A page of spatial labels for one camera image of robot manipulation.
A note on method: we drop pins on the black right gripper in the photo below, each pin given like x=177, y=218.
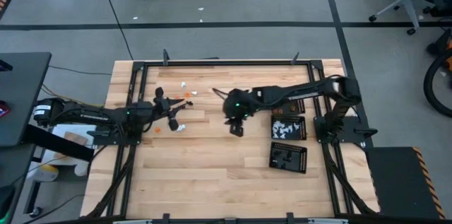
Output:
x=236, y=130

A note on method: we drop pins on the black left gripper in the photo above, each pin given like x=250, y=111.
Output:
x=164, y=105

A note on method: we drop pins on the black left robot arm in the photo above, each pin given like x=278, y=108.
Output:
x=92, y=116

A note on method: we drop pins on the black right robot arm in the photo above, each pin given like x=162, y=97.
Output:
x=300, y=91

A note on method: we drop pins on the black slotted plastic basket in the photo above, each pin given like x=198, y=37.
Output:
x=296, y=164
x=298, y=111
x=302, y=134

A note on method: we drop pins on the white cardboard box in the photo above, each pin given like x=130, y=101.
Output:
x=60, y=130

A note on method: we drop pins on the black desk crossbar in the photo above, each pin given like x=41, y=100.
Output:
x=60, y=142

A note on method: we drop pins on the silver metal bar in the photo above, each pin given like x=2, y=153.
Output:
x=132, y=222
x=328, y=222

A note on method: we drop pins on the white and yellow bag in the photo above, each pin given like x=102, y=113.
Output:
x=47, y=174

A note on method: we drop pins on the dark grey desk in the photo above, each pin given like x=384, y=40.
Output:
x=24, y=93

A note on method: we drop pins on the red lit desk device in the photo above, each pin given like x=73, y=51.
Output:
x=3, y=110

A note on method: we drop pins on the black stand foot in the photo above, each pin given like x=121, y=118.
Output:
x=35, y=212

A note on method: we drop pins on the black and orange machine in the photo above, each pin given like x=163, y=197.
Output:
x=441, y=45

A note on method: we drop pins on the black chair base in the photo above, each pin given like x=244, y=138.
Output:
x=441, y=8

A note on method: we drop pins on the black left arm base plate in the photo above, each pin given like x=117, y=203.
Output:
x=116, y=141

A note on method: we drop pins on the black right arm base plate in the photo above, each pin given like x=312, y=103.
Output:
x=353, y=125

